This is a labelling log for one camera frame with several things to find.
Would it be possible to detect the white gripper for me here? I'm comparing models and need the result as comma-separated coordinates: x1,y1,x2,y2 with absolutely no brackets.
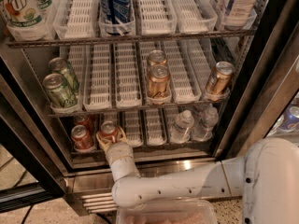
95,126,134,164

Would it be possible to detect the red coke can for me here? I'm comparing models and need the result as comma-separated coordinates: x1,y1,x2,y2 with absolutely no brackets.
99,120,121,144
73,115,94,132
71,125,95,152

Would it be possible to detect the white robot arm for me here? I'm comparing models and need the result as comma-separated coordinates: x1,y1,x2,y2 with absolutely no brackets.
96,133,299,224

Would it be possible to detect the green can front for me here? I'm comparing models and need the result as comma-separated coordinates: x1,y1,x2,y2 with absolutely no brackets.
43,73,78,108

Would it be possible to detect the green can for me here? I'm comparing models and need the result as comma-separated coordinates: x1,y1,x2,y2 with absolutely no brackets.
49,57,79,93
43,73,78,108

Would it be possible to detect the gold can front middle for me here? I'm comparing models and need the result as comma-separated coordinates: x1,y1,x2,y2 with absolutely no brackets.
148,65,170,99

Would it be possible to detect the gold can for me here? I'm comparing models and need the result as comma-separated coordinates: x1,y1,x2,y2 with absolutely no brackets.
148,65,170,99
206,62,235,95
147,49,167,66

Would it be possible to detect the open fridge door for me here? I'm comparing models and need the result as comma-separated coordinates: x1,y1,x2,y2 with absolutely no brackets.
0,50,67,212

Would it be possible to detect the green can rear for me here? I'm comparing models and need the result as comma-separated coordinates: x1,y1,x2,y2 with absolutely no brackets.
49,57,79,93

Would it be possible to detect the gold can rear middle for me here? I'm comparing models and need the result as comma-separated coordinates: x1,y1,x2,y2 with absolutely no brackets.
147,49,167,66

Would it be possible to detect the gold can right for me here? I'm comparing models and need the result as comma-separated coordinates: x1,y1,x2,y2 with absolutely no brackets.
206,62,235,95

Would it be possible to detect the closed glass fridge door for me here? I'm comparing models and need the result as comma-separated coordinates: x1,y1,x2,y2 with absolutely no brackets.
225,24,299,159

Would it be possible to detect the blue can behind glass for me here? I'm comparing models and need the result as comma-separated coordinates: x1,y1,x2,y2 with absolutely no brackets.
278,105,299,133

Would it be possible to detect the clear water bottle left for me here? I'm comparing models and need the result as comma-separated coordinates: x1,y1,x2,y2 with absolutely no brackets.
170,110,194,144

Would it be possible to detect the clear water bottle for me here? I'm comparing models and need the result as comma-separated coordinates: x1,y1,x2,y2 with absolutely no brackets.
192,106,219,142
170,110,194,144

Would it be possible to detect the clear water bottle right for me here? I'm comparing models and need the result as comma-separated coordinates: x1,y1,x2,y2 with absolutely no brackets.
192,106,219,142

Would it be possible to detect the blue pepsi bottle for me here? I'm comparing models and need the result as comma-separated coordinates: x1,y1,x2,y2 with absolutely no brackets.
99,0,135,36

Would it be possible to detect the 7up bottle front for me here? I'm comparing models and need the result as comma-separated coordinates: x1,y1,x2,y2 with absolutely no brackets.
1,0,43,28

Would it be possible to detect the white labelled bottle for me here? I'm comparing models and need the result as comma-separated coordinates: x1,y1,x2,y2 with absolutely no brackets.
223,0,256,30

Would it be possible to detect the middle wire shelf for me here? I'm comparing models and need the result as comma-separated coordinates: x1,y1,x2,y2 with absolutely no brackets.
48,99,227,118

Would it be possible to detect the wire shelf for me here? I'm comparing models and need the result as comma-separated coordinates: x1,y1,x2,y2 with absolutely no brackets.
6,29,256,49
48,99,227,118

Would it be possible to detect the black cable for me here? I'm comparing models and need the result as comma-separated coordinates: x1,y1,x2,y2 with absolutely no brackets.
20,204,36,224

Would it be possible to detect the top wire shelf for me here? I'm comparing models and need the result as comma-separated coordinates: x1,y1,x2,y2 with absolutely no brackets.
6,29,256,49

